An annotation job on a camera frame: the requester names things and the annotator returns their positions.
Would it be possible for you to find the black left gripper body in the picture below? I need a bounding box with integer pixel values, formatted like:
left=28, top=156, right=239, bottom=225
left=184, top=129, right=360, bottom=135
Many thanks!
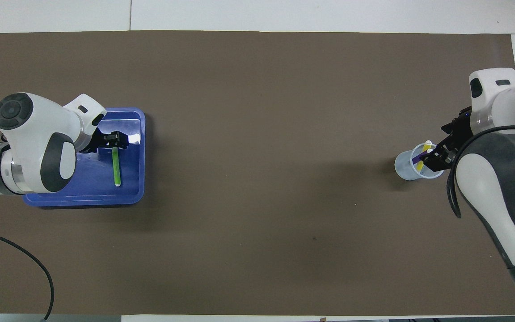
left=81, top=128, right=111, bottom=154

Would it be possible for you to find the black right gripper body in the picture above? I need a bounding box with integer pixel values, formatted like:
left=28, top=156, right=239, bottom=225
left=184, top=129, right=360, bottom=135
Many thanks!
left=441, top=106, right=473, bottom=148

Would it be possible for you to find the yellow pen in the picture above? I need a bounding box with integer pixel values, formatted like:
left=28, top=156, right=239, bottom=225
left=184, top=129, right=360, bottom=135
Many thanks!
left=416, top=140, right=433, bottom=173

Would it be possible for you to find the green pen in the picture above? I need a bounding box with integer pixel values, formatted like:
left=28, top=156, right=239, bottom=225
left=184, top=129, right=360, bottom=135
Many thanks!
left=112, top=148, right=122, bottom=187

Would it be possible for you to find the clear plastic cup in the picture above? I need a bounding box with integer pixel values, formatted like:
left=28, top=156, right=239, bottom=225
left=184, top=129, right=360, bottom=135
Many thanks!
left=394, top=142, right=446, bottom=180

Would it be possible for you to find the blue plastic tray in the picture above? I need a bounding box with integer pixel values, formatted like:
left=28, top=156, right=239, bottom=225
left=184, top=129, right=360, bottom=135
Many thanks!
left=23, top=107, right=145, bottom=207

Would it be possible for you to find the brown table mat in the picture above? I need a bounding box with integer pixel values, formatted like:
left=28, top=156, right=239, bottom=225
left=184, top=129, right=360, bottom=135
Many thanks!
left=0, top=30, right=515, bottom=316

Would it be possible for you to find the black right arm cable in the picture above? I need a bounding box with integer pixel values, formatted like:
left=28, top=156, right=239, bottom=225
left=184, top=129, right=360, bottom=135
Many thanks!
left=446, top=125, right=515, bottom=219

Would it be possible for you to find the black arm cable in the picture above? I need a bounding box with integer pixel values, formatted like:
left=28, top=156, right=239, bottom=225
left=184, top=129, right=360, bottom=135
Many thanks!
left=0, top=226, right=55, bottom=320
left=446, top=125, right=515, bottom=219

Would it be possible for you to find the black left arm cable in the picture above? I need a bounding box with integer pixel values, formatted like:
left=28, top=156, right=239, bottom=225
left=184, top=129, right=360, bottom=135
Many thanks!
left=0, top=226, right=55, bottom=320

